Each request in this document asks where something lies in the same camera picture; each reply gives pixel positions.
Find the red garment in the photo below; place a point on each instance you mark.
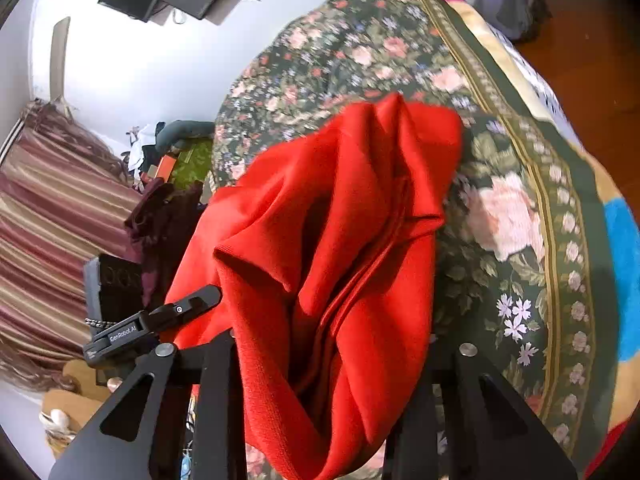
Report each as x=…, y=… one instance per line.
x=350, y=240

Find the orange box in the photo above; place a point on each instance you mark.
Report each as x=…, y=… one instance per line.
x=165, y=166

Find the floral blanket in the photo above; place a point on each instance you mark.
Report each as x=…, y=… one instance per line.
x=500, y=260

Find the maroon garment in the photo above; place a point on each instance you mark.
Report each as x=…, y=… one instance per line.
x=160, y=225

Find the colourful printed bed sheet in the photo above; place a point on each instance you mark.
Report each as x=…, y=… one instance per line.
x=575, y=125

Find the wooden furniture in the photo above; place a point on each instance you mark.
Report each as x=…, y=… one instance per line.
x=70, y=400

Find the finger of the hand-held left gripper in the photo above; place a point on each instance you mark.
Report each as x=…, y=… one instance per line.
x=185, y=305

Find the white cloth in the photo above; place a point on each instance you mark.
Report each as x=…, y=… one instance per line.
x=139, y=142

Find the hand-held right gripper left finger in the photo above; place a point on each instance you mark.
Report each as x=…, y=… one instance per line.
x=220, y=410

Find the grey purple backpack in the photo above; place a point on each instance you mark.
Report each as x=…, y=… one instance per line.
x=507, y=0

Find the beige curtain rail board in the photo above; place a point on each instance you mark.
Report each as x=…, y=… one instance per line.
x=60, y=57

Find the green patterned cloth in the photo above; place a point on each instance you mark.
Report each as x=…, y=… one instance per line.
x=192, y=162

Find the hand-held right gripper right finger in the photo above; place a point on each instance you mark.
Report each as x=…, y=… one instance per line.
x=500, y=410

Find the teal cloth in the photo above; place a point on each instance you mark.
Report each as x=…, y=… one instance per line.
x=180, y=132

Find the striped curtain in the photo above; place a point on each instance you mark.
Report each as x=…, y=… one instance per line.
x=55, y=240

